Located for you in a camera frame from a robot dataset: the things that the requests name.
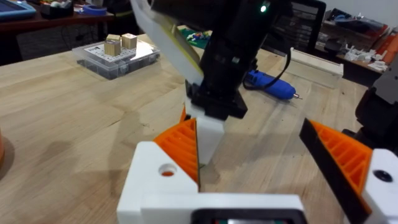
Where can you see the small wooden cube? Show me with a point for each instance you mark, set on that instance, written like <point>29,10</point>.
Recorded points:
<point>129,41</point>
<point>112,48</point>
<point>113,37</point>

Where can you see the cluttered workbench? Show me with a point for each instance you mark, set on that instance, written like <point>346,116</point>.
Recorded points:
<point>357,37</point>

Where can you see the dark brown side table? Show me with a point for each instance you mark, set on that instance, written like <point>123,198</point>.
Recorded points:
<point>46,23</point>

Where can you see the right wrist flat plate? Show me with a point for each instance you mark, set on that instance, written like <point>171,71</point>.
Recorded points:
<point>168,43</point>

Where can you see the green board with toy blocks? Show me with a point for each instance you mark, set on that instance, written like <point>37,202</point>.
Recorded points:
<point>196,37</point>

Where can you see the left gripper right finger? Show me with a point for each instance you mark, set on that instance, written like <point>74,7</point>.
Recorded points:
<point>351,168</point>

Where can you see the clear plastic parts box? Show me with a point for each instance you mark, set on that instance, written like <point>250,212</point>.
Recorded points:
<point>130,62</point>

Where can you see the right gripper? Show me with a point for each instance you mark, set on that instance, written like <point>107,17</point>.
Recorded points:
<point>227,62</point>

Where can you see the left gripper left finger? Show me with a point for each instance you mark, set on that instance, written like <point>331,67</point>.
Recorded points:
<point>146,180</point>

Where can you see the blue electric screwdriver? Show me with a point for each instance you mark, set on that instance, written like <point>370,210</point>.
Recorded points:
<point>280,90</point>

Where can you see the blue flat tray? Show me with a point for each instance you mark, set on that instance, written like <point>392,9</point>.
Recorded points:
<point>15,9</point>

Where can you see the pale open tray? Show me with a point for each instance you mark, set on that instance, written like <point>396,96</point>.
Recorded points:
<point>314,67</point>

